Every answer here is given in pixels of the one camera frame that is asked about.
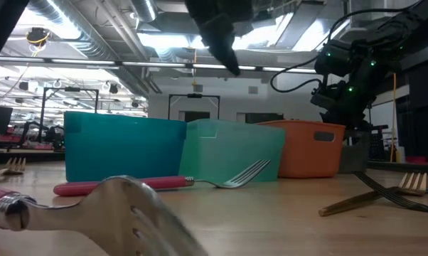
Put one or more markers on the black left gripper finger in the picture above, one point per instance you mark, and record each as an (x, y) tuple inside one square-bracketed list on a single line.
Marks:
[(223, 42)]

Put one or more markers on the long ceiling light strip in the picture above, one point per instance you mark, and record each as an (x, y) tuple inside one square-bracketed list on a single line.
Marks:
[(157, 64)]

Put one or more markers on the round silver air duct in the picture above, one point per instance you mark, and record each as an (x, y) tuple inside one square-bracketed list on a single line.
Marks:
[(144, 9)]

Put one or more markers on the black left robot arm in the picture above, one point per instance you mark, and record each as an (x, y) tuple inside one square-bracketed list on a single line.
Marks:
[(0, 35)]

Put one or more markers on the whiteboard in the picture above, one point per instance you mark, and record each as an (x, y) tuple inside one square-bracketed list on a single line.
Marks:
[(377, 115)]

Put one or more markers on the dark teal plastic bin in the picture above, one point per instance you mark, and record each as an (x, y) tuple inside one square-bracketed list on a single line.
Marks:
[(125, 149)]

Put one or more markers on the black tripod stand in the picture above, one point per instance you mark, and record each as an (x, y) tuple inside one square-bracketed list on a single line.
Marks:
[(370, 113)]

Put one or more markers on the orange plastic bin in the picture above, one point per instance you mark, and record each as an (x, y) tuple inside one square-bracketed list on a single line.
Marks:
[(306, 156)]

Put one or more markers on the gold fork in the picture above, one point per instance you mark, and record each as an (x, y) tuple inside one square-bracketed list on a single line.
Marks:
[(342, 207), (15, 167)]

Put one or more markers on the black crate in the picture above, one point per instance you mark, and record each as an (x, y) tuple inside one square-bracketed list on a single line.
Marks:
[(377, 145)]

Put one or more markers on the grey plastic bin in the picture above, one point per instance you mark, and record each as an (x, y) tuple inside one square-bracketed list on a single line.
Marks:
[(352, 160)]

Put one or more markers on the light green plastic bin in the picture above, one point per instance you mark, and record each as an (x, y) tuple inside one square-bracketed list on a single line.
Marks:
[(231, 149)]

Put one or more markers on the small black gantry frame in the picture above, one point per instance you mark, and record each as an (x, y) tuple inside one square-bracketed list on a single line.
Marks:
[(194, 95)]

